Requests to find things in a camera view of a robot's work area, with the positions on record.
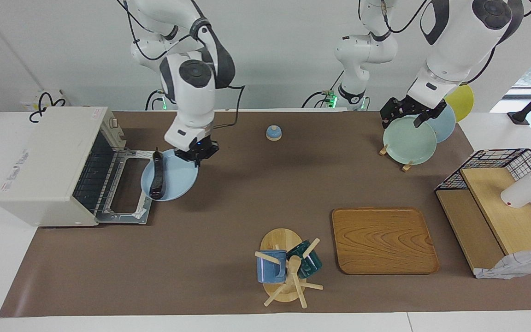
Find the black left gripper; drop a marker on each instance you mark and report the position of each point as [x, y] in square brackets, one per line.
[408, 107]

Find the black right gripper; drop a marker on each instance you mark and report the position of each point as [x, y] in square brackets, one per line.
[197, 150]

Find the light blue plate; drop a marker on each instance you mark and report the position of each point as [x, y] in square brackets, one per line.
[179, 180]

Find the dark purple eggplant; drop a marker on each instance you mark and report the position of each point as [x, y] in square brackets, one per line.
[157, 177]

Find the glass oven door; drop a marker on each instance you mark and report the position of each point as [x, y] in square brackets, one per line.
[127, 216]

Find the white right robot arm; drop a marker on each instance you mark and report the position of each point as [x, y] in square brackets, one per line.
[191, 92]

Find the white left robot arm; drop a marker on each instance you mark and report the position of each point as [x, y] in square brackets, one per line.
[459, 46]

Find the white toaster oven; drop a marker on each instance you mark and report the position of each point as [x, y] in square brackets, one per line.
[44, 166]

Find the mint green plate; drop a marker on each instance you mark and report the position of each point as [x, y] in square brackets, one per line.
[408, 143]

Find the wooden plate rack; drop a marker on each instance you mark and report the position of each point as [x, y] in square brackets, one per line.
[383, 151]

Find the pale blue upright plate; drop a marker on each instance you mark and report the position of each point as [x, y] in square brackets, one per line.
[446, 128]

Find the yellow plate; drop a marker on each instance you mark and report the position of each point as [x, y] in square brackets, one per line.
[461, 101]

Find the brown table mat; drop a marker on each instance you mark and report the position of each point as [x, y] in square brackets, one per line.
[201, 240]

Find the blue call bell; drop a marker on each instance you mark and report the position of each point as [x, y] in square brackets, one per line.
[274, 133]

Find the wooden mug tree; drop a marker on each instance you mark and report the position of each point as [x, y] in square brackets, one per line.
[277, 240]

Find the brown wooden tray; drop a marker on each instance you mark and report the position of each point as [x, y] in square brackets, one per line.
[385, 242]

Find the dark wooden shelf board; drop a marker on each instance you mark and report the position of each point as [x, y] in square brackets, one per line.
[468, 230]

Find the blue mug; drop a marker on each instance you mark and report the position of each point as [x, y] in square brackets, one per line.
[270, 269]

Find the white cup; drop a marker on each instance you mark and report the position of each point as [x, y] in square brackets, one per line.
[521, 191]

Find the light wooden board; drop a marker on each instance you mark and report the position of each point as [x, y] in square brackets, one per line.
[510, 216]

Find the dark teal mug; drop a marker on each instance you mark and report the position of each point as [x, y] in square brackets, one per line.
[309, 265]

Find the white power socket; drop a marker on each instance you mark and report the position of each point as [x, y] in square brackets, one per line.
[28, 99]

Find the checkered grey cloth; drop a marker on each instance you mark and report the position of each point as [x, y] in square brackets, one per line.
[519, 265]

